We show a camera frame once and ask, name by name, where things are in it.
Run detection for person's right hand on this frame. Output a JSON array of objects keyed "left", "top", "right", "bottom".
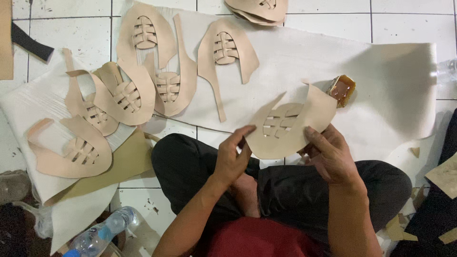
[{"left": 297, "top": 123, "right": 362, "bottom": 187}]

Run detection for person's left hand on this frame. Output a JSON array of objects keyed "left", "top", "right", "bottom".
[{"left": 213, "top": 124, "right": 257, "bottom": 188}]

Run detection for beige woven leather piece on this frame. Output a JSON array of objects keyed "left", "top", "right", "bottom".
[{"left": 246, "top": 84, "right": 338, "bottom": 160}]

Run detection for person's bare foot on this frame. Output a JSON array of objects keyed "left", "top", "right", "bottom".
[{"left": 231, "top": 173, "right": 262, "bottom": 219}]

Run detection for person's black trousers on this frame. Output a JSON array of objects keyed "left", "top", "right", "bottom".
[{"left": 151, "top": 133, "right": 413, "bottom": 247}]

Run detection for open tin of brown glue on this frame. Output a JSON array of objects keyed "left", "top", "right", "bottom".
[{"left": 326, "top": 74, "right": 357, "bottom": 109}]

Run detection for person's red shirt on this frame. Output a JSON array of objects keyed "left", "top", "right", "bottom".
[{"left": 193, "top": 217, "right": 323, "bottom": 257}]

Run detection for cardboard scraps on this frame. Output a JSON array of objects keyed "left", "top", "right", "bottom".
[{"left": 385, "top": 213, "right": 419, "bottom": 242}]

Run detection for khaki lining sheet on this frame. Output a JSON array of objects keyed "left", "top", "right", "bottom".
[{"left": 44, "top": 127, "right": 161, "bottom": 208}]

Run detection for large white felt sheet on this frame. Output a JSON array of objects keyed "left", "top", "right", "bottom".
[{"left": 111, "top": 0, "right": 443, "bottom": 186}]

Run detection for tan leather offcut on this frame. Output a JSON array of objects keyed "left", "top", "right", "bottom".
[{"left": 424, "top": 151, "right": 457, "bottom": 200}]

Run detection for spread of beige shoe uppers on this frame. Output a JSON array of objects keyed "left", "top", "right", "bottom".
[{"left": 26, "top": 3, "right": 260, "bottom": 179}]

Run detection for black fabric heap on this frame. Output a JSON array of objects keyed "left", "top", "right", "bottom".
[{"left": 389, "top": 109, "right": 457, "bottom": 257}]

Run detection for crumpled clear plastic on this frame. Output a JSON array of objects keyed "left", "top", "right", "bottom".
[{"left": 437, "top": 58, "right": 457, "bottom": 85}]

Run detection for clear plastic water bottle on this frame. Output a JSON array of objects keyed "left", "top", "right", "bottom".
[{"left": 62, "top": 206, "right": 139, "bottom": 257}]

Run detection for stack of beige shoe uppers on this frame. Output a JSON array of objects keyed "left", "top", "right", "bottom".
[{"left": 224, "top": 0, "right": 289, "bottom": 27}]

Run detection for curved white felt offcut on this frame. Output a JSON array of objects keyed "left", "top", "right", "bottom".
[{"left": 50, "top": 183, "right": 120, "bottom": 256}]

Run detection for clear plastic bag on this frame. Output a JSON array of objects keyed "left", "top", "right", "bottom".
[{"left": 14, "top": 201, "right": 54, "bottom": 240}]

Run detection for ribbed white felt sheet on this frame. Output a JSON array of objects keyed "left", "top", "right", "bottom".
[{"left": 0, "top": 49, "right": 138, "bottom": 206}]

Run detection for clear plastic container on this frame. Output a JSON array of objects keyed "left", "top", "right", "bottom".
[{"left": 0, "top": 170, "right": 32, "bottom": 206}]

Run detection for tan board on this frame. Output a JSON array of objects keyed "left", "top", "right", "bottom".
[{"left": 0, "top": 0, "right": 14, "bottom": 80}]

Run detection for black strap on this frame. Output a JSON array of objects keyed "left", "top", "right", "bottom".
[{"left": 11, "top": 21, "right": 55, "bottom": 63}]

